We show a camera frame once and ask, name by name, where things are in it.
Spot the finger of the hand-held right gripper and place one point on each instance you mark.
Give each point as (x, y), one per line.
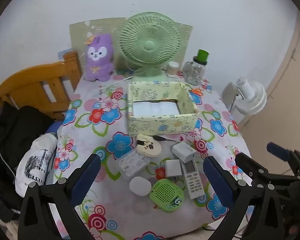
(278, 151)
(247, 162)

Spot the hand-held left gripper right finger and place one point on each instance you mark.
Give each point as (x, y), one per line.
(218, 182)

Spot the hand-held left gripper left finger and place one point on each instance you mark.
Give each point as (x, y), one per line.
(86, 180)

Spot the white remote control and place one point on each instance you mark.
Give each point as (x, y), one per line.
(192, 180)

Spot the white charger block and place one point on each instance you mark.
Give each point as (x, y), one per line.
(183, 151)

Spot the small white plug adapter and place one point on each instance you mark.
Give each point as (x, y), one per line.
(172, 167)

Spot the white mesh plastic case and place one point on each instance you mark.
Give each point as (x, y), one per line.
(132, 163)

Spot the white round puck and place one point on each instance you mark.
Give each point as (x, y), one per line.
(140, 186)

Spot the green square panda device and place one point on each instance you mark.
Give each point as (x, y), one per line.
(165, 192)

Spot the beige cartoon compact case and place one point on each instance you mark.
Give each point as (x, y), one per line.
(150, 148)

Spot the yellow-green printed storage box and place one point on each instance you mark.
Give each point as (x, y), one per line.
(152, 127)

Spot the blue bed sheet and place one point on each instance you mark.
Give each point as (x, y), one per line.
(53, 128)

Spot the white standing fan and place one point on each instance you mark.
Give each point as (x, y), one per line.
(250, 97)

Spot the white printed cloth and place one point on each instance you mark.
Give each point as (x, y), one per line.
(30, 155)

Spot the floral tablecloth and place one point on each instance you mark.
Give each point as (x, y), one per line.
(145, 217)

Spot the black clothing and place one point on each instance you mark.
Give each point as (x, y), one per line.
(17, 130)

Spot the glass mug with green lid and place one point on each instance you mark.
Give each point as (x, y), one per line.
(195, 72)

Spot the purple plush toy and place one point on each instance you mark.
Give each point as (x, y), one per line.
(98, 62)

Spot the cotton swab container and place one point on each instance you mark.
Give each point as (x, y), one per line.
(171, 70)

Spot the green desk fan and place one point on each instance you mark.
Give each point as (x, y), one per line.
(150, 45)

